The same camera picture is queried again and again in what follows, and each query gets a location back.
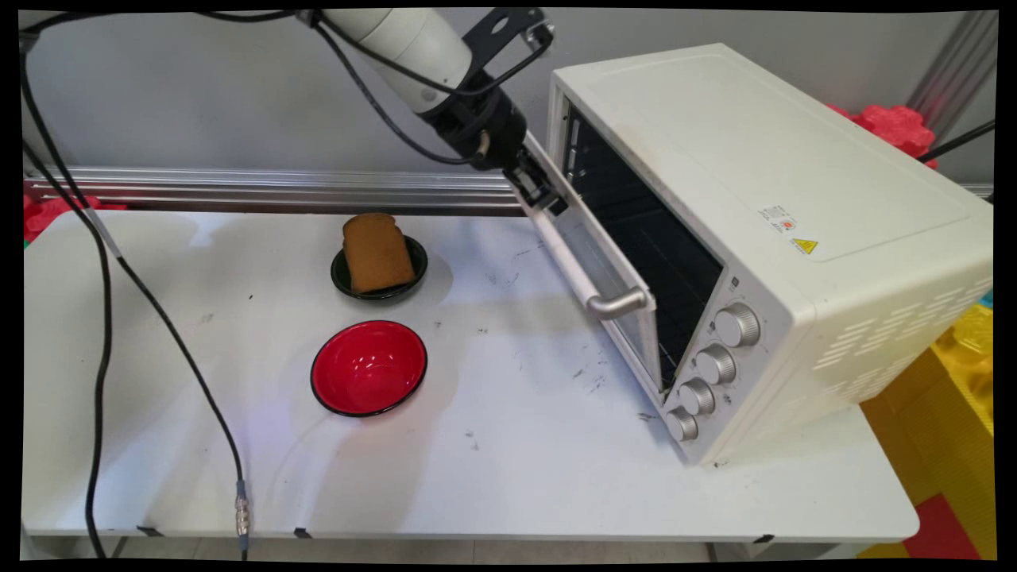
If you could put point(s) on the yellow warning sticker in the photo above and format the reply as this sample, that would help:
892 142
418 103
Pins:
804 245

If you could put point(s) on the white toaster oven body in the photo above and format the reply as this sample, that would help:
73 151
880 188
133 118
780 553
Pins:
794 159

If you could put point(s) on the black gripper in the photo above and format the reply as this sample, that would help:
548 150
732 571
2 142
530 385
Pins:
481 127

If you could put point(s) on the dark green bowl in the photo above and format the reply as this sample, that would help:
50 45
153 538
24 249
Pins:
419 270

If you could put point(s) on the yellow foam mat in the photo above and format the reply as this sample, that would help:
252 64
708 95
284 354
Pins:
945 445

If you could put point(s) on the white label with red mark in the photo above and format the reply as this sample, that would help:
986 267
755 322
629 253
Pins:
779 218

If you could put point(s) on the silver oven knob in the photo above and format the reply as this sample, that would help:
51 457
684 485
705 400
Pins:
697 396
737 324
682 424
717 364

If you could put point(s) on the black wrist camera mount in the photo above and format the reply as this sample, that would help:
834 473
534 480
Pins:
493 32

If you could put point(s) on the red floor mat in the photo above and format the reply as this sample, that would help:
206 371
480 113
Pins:
941 532

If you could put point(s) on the red bowl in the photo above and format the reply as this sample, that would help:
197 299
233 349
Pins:
369 369

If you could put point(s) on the aluminium frame rail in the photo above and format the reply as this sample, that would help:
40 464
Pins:
238 187

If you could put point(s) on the brown bread slice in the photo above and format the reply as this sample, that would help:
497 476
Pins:
377 254

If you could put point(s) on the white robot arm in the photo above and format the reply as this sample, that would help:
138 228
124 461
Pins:
397 40

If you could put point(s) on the upright aluminium post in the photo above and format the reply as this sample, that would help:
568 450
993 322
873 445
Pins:
957 63

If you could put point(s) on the red foam block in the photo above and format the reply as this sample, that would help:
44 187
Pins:
44 214
898 127

